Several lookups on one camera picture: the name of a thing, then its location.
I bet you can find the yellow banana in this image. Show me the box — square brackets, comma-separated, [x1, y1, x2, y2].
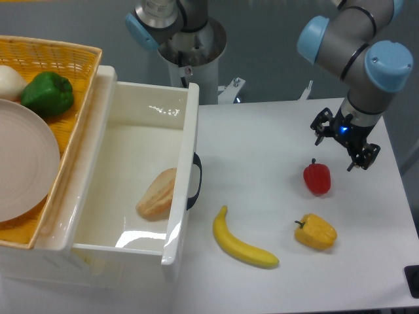
[212, 205, 280, 269]

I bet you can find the black object at table edge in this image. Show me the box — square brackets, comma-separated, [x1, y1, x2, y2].
[404, 265, 419, 299]

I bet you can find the red bell pepper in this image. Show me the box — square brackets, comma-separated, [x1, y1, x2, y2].
[303, 158, 331, 196]

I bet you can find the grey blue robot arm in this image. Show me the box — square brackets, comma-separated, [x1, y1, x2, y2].
[125, 1, 414, 169]

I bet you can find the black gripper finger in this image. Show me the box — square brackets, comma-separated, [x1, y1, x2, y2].
[347, 143, 380, 171]
[310, 107, 333, 146]

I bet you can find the bread loaf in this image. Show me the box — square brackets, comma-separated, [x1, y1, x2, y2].
[136, 167, 177, 220]

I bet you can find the green bell pepper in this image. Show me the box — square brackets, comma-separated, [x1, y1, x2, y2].
[20, 71, 74, 118]

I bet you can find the white drawer cabinet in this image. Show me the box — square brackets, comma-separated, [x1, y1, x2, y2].
[1, 65, 121, 288]

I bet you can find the yellow wicker basket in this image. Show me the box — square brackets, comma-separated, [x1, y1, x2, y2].
[1, 35, 102, 249]

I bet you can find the white drawer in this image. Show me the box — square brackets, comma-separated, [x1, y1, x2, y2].
[73, 82, 202, 282]

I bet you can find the yellow bell pepper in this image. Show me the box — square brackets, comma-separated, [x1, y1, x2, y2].
[294, 213, 337, 251]

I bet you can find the white onion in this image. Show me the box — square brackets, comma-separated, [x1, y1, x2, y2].
[0, 65, 27, 101]

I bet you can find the beige round plate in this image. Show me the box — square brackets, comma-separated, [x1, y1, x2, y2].
[1, 99, 60, 222]

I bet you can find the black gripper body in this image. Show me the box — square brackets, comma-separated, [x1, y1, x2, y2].
[331, 107, 376, 156]

